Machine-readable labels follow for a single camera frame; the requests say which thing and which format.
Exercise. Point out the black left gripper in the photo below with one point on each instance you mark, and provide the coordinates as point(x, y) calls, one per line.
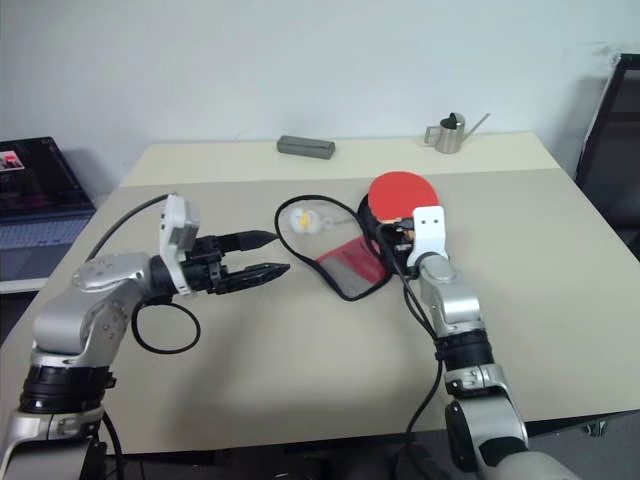
point(202, 265)

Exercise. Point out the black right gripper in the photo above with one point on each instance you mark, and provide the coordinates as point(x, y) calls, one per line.
point(397, 242)

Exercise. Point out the red table tennis paddle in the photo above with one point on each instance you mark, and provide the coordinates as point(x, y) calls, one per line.
point(400, 192)

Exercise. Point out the red black mesh paddle case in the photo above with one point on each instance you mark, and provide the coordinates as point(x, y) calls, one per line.
point(350, 260)

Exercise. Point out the white yellow ball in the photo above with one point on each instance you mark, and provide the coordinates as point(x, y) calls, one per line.
point(305, 221)

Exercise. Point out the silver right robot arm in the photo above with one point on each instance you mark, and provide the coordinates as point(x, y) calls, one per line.
point(450, 295)

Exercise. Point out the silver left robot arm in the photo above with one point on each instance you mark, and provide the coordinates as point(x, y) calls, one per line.
point(60, 320)

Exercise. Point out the small metal watering can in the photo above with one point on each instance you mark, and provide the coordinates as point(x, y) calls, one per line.
point(447, 137)

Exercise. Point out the grey rectangular box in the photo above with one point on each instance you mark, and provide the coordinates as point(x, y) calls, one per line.
point(305, 147)

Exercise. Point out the open laptop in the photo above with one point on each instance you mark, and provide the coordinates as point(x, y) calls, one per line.
point(35, 200)

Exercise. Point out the white side desk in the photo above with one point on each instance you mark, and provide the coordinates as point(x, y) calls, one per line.
point(20, 285)

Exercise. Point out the black chair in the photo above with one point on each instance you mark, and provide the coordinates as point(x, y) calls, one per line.
point(620, 125)

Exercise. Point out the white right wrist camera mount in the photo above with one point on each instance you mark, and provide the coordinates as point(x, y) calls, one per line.
point(429, 230)

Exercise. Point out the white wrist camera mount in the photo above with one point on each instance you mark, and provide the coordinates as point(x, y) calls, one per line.
point(177, 225)
point(429, 230)

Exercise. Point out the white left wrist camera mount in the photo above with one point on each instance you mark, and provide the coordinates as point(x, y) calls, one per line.
point(177, 225)

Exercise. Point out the metal table bracket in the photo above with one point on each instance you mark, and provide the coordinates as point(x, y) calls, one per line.
point(595, 428)

